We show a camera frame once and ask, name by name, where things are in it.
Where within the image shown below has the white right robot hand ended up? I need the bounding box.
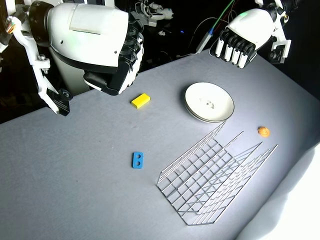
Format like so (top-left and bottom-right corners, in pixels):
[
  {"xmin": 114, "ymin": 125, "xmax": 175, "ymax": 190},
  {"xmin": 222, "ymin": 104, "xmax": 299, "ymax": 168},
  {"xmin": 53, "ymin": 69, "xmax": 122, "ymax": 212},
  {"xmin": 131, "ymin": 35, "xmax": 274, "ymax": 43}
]
[{"xmin": 47, "ymin": 2, "xmax": 145, "ymax": 96}]

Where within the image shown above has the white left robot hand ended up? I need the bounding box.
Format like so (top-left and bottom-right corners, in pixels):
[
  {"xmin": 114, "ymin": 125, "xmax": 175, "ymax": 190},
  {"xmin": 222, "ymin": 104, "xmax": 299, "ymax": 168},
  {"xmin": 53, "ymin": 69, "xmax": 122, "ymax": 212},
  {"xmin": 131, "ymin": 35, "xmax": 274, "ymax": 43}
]
[{"xmin": 215, "ymin": 8, "xmax": 276, "ymax": 69}]

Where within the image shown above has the white plate with smudged centre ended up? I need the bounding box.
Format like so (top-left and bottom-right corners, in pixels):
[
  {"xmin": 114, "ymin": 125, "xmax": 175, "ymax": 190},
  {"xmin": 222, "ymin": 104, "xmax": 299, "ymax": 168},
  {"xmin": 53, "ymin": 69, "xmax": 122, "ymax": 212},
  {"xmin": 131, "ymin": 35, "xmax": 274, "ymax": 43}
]
[{"xmin": 184, "ymin": 82, "xmax": 235, "ymax": 121}]

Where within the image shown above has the white plate with dark rim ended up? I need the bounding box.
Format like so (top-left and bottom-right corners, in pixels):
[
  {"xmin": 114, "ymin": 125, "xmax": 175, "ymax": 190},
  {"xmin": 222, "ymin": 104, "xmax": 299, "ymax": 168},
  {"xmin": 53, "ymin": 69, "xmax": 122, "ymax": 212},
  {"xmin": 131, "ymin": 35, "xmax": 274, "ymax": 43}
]
[{"xmin": 184, "ymin": 99, "xmax": 227, "ymax": 124}]

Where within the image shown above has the grey connector with blue end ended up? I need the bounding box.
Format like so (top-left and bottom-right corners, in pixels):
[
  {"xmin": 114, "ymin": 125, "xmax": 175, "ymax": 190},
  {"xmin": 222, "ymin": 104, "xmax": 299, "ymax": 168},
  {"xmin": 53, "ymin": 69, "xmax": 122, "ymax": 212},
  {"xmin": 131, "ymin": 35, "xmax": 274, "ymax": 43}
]
[{"xmin": 196, "ymin": 28, "xmax": 215, "ymax": 54}]

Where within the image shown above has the yellow rectangular block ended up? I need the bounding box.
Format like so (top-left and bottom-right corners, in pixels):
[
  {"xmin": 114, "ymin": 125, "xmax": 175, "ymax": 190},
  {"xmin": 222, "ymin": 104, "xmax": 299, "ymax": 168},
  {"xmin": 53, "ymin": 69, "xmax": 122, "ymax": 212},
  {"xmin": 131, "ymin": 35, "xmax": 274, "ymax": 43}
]
[{"xmin": 130, "ymin": 93, "xmax": 152, "ymax": 109}]

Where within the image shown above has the orange swirl cookie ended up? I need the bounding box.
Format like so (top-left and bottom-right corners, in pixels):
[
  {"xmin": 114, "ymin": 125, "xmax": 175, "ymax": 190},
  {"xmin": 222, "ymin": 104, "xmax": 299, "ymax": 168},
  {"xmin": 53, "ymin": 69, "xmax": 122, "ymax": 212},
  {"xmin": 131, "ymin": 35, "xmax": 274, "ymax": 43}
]
[{"xmin": 257, "ymin": 126, "xmax": 271, "ymax": 139}]

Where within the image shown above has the blue block with two holes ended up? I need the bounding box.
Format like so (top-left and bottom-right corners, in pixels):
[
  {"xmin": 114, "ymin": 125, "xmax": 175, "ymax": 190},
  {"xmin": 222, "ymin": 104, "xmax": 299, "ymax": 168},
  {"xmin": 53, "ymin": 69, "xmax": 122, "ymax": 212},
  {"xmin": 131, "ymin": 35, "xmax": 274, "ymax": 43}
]
[{"xmin": 131, "ymin": 151, "xmax": 145, "ymax": 169}]

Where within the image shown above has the green cable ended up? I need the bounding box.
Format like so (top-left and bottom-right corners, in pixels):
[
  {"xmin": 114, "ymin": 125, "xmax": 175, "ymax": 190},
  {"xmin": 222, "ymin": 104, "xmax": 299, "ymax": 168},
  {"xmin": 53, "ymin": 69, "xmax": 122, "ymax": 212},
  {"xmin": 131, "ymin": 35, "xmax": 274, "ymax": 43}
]
[{"xmin": 212, "ymin": 0, "xmax": 236, "ymax": 30}]

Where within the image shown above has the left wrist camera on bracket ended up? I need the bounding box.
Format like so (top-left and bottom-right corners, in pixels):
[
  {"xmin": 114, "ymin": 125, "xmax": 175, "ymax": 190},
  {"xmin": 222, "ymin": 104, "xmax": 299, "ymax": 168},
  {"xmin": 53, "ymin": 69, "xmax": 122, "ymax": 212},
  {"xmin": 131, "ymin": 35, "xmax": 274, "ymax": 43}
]
[{"xmin": 267, "ymin": 37, "xmax": 292, "ymax": 65}]

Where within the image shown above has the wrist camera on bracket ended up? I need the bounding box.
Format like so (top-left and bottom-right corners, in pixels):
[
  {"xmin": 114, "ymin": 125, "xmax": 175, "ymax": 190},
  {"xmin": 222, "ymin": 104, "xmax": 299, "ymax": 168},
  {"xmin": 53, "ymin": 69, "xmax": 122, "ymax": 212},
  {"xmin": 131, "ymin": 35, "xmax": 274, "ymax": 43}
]
[
  {"xmin": 11, "ymin": 23, "xmax": 74, "ymax": 118},
  {"xmin": 267, "ymin": 37, "xmax": 292, "ymax": 65}
]

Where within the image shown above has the white cable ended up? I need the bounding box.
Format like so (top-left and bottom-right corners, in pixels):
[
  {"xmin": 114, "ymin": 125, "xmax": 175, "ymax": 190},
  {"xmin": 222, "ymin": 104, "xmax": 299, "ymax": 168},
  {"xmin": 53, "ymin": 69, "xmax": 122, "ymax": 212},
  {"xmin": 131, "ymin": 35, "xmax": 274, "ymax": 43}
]
[{"xmin": 176, "ymin": 16, "xmax": 227, "ymax": 58}]

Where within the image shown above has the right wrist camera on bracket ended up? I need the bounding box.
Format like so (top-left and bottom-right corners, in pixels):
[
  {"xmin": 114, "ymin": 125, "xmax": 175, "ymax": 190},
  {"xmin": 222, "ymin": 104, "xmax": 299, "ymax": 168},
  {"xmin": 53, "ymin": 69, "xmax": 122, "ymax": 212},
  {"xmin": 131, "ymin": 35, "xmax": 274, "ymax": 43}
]
[{"xmin": 11, "ymin": 23, "xmax": 74, "ymax": 118}]

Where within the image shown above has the silver wire dish rack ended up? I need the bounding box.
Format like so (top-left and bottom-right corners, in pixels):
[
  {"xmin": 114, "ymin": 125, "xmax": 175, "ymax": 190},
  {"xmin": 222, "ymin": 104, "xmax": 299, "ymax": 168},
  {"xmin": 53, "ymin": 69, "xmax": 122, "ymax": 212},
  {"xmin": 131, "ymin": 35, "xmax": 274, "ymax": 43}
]
[{"xmin": 156, "ymin": 121, "xmax": 279, "ymax": 226}]

